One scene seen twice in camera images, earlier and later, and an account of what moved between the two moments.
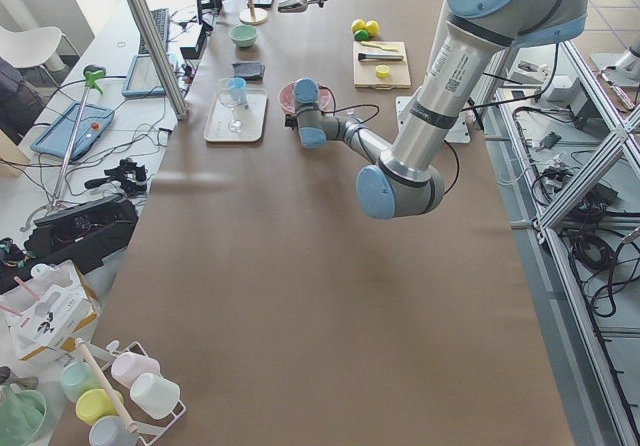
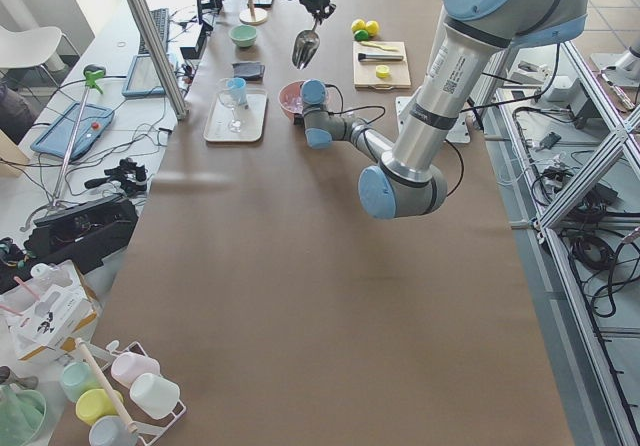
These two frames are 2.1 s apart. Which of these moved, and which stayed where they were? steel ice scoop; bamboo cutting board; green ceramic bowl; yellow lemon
Moved: steel ice scoop
Stayed: green ceramic bowl; yellow lemon; bamboo cutting board
